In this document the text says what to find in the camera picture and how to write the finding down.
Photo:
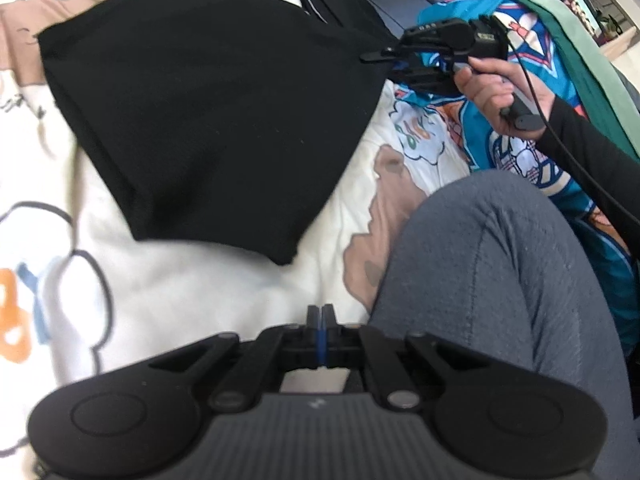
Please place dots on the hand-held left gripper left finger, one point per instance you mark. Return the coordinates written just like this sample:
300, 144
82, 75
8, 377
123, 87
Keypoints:
314, 340

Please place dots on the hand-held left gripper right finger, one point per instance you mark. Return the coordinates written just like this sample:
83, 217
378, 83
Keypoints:
327, 340

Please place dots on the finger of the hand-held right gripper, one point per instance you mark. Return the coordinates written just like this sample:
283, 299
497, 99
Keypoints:
430, 81
390, 55

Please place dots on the plain black garment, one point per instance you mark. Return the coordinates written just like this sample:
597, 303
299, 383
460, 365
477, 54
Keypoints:
200, 110

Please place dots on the person's right forearm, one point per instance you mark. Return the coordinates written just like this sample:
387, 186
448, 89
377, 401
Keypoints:
595, 155

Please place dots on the stack of folded black clothes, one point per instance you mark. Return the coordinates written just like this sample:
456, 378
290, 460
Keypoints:
340, 5

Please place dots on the person's right hand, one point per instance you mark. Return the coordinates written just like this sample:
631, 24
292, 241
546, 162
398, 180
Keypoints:
485, 91

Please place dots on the grey bag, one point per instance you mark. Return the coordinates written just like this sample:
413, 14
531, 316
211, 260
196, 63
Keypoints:
395, 5

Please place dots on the green cloth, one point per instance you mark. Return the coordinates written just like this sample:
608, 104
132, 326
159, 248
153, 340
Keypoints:
575, 45

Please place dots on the cream printed bed sheet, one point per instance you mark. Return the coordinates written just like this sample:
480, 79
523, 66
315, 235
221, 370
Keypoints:
175, 285

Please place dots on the person's grey trouser leg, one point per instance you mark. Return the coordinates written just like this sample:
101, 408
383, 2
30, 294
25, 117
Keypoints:
500, 285

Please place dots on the teal printed cloth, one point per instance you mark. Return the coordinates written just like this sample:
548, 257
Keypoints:
600, 272

